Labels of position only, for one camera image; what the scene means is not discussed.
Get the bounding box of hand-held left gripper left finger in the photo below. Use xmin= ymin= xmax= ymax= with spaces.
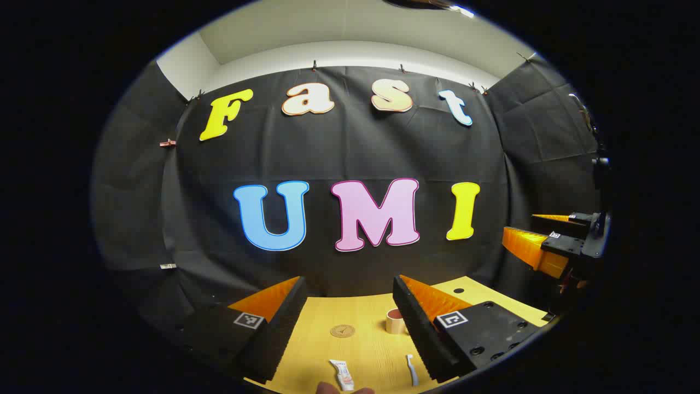
xmin=180 ymin=276 xmax=310 ymax=384

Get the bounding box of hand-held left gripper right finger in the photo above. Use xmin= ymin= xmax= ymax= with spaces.
xmin=392 ymin=275 xmax=547 ymax=384

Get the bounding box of beige cup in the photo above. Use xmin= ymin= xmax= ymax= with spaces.
xmin=386 ymin=308 xmax=408 ymax=335

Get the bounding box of white toothpaste tube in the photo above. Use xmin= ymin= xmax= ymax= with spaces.
xmin=329 ymin=360 xmax=355 ymax=391

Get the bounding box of wooden desktop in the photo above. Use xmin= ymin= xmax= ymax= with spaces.
xmin=243 ymin=276 xmax=550 ymax=394

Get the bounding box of black backdrop cloth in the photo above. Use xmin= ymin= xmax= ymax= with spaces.
xmin=90 ymin=55 xmax=608 ymax=351

